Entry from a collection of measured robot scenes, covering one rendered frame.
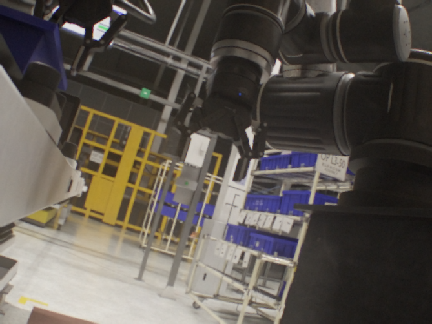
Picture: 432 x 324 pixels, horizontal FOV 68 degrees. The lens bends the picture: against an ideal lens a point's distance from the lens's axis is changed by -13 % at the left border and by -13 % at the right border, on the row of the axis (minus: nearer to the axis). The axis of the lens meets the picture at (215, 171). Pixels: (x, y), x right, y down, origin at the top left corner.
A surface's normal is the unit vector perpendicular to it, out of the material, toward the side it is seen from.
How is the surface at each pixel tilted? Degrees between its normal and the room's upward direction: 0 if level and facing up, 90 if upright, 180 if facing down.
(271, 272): 90
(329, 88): 80
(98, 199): 90
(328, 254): 90
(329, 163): 90
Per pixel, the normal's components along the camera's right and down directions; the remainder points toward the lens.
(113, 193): 0.34, -0.05
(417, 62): -0.41, -0.25
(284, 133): -0.58, 0.62
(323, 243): -0.90, -0.31
